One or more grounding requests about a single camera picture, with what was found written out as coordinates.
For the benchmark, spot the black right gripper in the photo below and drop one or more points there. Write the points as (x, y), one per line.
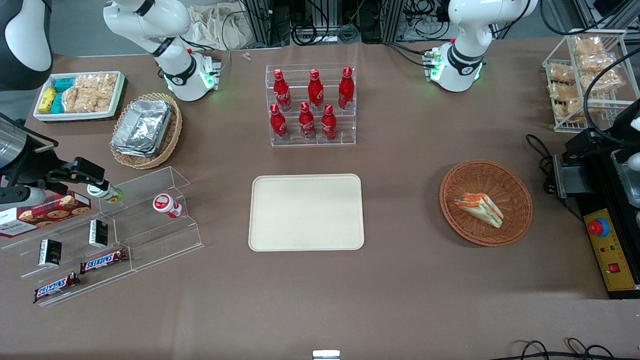
(31, 161)

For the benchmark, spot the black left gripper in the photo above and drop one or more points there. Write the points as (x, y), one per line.
(619, 131)

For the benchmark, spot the triangular sandwich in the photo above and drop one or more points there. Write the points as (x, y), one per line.
(482, 207)

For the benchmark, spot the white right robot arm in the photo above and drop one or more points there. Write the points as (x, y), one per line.
(181, 70)

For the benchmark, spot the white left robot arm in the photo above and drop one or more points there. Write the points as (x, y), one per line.
(462, 60)

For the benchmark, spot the white rectangular snack tray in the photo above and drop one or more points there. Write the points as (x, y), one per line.
(75, 116)

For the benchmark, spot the light wicker basket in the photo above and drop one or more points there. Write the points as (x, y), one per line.
(172, 135)

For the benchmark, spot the brown wicker basket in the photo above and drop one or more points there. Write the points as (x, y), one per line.
(480, 175)

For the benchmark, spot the beige plastic tray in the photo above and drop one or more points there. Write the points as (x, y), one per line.
(305, 212)

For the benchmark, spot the white bottle with green cap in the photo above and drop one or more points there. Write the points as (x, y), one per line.
(102, 192)

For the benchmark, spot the grey metal box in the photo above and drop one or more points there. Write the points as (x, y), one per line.
(572, 180)

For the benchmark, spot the clear bag of fried snacks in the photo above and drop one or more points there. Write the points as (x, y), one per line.
(564, 92)
(607, 82)
(561, 74)
(570, 110)
(587, 46)
(596, 62)

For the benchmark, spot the red cookie box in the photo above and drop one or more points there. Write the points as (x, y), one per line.
(50, 212)

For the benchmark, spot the black control box yellow panel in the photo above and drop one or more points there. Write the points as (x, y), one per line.
(605, 195)

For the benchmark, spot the steel pan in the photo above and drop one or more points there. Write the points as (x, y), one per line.
(630, 187)

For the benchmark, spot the small black box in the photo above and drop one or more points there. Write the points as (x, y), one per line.
(98, 233)
(50, 252)

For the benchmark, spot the teal snack packet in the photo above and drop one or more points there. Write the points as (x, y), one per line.
(56, 104)
(64, 84)

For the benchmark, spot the clear bag of rice crackers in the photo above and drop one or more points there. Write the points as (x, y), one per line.
(70, 100)
(97, 82)
(95, 103)

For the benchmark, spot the yellow snack packet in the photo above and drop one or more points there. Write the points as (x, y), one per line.
(47, 100)

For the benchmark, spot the stack of foil trays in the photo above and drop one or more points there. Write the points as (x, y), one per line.
(142, 127)

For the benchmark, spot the red emergency stop button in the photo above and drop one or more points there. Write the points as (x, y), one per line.
(598, 227)

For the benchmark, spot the Snickers bar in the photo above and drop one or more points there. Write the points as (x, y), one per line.
(102, 261)
(55, 287)

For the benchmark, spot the small bottle with red lid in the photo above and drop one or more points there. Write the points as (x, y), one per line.
(165, 204)

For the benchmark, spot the clear acrylic step display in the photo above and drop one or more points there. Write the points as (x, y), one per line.
(150, 235)

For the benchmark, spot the beige cloth bag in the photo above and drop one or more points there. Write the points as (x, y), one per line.
(215, 27)

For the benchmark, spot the small metal clip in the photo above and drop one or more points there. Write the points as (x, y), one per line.
(246, 56)

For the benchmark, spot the red cola bottle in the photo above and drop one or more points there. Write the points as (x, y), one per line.
(278, 125)
(282, 92)
(328, 125)
(346, 90)
(315, 92)
(307, 124)

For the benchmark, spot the clear acrylic bottle rack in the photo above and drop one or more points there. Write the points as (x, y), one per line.
(312, 142)

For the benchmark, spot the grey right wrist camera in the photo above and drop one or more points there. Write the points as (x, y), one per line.
(25, 197)

